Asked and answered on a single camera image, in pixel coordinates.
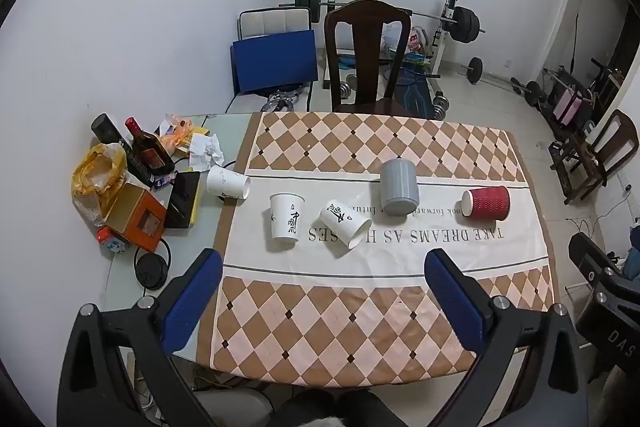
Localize orange cardboard box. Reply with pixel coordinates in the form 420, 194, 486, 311
103, 183, 167, 254

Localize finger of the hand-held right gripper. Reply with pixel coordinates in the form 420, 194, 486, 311
568, 233, 627, 281

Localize checkered brown tablecloth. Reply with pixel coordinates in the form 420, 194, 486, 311
195, 111, 556, 385

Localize pink cloth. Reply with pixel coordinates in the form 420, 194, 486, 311
555, 89, 583, 125

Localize orange snack wrapper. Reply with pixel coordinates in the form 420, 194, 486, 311
157, 113, 193, 155

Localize white padded chair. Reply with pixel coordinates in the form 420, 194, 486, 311
237, 7, 311, 40

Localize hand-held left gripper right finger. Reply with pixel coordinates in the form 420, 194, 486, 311
424, 248, 588, 427

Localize white cup black red print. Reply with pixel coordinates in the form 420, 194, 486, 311
320, 199, 373, 250

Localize black round disc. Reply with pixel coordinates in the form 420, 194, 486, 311
134, 252, 168, 290

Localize plain white paper cup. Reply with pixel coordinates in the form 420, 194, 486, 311
206, 165, 251, 202

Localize black cylinder tube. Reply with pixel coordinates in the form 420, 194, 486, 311
91, 113, 153, 188

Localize small orange-capped bottle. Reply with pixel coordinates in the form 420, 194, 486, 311
96, 227, 132, 255

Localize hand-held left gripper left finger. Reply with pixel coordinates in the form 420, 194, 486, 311
56, 248, 223, 427

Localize blue board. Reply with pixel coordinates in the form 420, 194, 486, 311
231, 30, 318, 95

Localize yellow plastic bag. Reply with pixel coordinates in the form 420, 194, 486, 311
71, 143, 128, 228

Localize brown liquor bottle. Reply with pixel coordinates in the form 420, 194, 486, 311
125, 117, 176, 175

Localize grey ribbed cup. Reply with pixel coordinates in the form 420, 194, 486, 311
381, 158, 421, 216

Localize dark wooden dining chair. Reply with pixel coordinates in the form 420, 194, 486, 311
324, 0, 412, 115

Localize black flat box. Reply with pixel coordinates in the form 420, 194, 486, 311
164, 171, 202, 229

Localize short barbell black plates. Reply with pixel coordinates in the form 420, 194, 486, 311
460, 58, 546, 108

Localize dark metal rack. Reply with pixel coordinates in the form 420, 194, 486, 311
542, 57, 626, 142

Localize red ribbed paper cup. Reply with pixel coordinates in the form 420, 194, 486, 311
461, 186, 511, 220

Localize blue exercise mat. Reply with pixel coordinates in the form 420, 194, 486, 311
387, 77, 433, 118

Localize pink plastic bag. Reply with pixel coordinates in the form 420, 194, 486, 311
407, 26, 431, 55

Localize brown wooden armchair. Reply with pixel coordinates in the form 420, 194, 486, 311
565, 109, 638, 205

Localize white barbell rack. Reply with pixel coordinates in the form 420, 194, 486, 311
320, 0, 463, 80

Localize long barbell black plates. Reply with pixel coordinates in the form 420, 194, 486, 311
279, 0, 487, 45

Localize crumpled white paper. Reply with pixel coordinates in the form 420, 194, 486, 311
187, 133, 226, 170

